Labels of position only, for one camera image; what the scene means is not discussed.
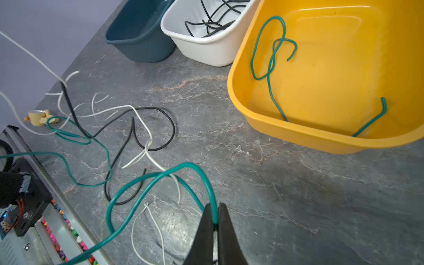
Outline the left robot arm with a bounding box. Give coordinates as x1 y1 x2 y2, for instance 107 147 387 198
1 140 52 237

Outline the black cable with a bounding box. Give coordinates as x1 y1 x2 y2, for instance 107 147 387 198
184 0 252 38
59 81 176 206

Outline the dark teal plastic bin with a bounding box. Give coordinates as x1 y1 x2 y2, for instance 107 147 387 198
106 0 176 62

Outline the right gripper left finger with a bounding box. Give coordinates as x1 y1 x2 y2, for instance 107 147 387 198
183 203 214 265

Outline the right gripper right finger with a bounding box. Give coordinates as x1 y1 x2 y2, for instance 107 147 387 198
218 203 248 265

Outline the yellow plastic bin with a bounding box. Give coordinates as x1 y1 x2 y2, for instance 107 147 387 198
227 1 424 154

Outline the white plastic bin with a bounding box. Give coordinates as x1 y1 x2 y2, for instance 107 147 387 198
161 0 259 67

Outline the yellow toy figure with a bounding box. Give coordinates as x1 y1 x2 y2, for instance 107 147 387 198
24 110 53 127

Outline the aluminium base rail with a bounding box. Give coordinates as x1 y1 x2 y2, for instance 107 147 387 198
6 126 97 265

